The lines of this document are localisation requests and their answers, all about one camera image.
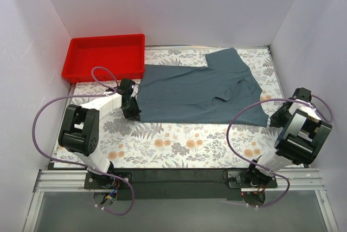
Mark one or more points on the red plastic tray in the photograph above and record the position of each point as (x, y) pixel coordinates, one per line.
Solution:
(122, 55)

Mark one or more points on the floral patterned table mat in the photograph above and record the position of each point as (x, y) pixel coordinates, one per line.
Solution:
(133, 144)

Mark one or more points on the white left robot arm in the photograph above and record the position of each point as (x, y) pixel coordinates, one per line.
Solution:
(79, 133)

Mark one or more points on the blue-grey t-shirt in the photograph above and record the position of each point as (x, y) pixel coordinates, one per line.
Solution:
(213, 94)

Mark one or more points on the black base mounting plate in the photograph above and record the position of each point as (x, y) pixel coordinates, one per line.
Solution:
(233, 184)

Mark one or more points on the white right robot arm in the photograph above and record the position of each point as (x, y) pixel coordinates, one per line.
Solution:
(303, 135)

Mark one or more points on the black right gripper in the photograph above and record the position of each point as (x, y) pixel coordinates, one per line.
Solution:
(280, 115)

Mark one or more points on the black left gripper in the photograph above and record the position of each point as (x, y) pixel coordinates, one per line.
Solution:
(131, 108)

